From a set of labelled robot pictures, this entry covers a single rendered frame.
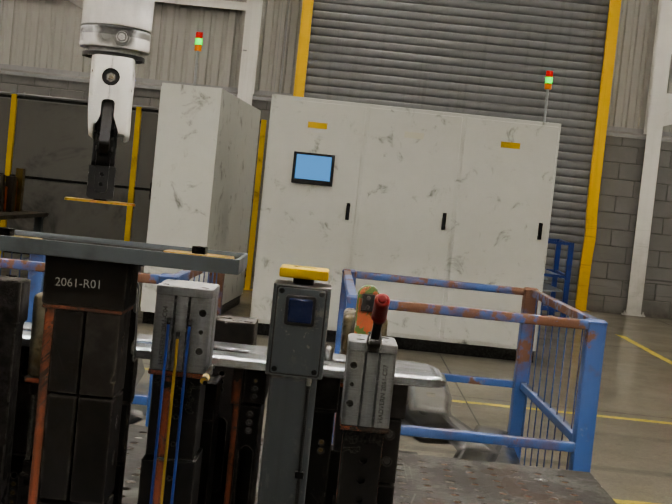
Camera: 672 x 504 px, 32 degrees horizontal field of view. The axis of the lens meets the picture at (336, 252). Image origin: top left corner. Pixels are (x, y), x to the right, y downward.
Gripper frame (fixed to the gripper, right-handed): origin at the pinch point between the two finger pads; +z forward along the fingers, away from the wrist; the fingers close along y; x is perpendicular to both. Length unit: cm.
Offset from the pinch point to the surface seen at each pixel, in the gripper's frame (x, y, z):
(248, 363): -22.8, 21.7, 24.1
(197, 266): -12.1, -8.0, 8.6
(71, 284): 2.3, -2.4, 12.6
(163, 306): -9.5, 11.9, 15.8
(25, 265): 25, 224, 30
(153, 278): -14, 216, 30
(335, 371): -35.3, 19.4, 23.9
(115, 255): -2.6, -6.3, 8.3
